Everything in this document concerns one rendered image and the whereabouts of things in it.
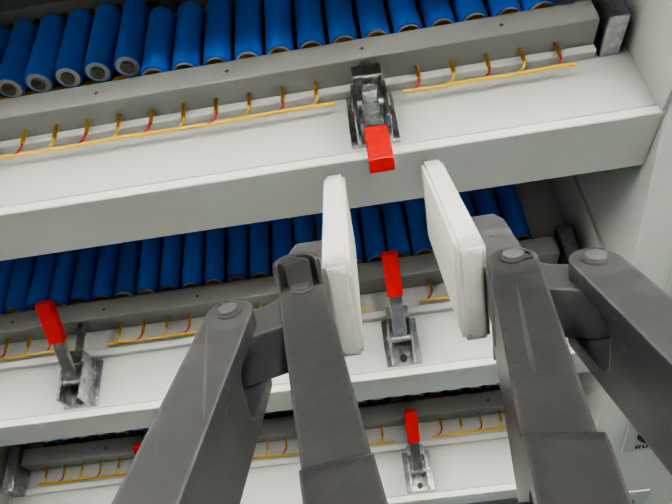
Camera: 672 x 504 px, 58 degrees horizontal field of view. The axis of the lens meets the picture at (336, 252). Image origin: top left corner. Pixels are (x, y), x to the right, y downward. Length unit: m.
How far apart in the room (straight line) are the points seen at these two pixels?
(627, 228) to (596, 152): 0.08
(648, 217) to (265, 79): 0.25
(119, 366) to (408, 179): 0.31
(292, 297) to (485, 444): 0.53
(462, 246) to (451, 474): 0.52
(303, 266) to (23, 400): 0.45
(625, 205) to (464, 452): 0.33
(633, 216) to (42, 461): 0.63
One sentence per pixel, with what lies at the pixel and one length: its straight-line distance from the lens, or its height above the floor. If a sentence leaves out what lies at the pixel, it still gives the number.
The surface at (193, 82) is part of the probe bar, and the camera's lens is 0.39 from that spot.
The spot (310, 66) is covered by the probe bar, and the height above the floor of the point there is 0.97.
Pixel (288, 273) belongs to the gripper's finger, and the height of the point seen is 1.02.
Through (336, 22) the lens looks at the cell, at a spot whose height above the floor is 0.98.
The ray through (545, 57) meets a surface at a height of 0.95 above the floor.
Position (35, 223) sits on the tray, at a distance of 0.41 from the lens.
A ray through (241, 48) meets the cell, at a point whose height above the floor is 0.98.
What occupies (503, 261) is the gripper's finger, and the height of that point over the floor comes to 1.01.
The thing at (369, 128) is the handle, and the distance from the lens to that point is 0.31.
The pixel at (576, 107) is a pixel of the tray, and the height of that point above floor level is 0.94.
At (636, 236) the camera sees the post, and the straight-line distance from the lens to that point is 0.44.
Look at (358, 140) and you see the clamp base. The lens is 0.35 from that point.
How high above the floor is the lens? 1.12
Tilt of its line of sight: 40 degrees down
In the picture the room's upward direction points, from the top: 12 degrees counter-clockwise
